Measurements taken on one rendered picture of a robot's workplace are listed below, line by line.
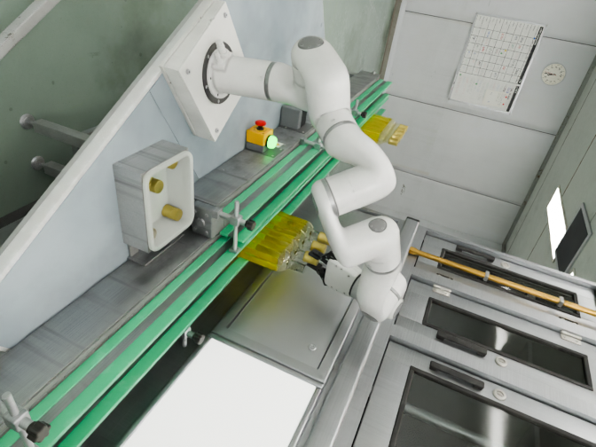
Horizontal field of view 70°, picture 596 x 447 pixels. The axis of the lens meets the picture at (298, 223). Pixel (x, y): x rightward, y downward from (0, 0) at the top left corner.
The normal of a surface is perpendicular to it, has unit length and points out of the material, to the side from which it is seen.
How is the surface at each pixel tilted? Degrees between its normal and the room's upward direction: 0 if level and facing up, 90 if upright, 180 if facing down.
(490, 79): 90
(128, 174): 90
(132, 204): 90
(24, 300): 0
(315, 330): 90
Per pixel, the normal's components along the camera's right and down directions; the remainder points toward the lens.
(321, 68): -0.14, -0.54
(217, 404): 0.12, -0.82
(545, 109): -0.40, 0.48
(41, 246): 0.91, 0.32
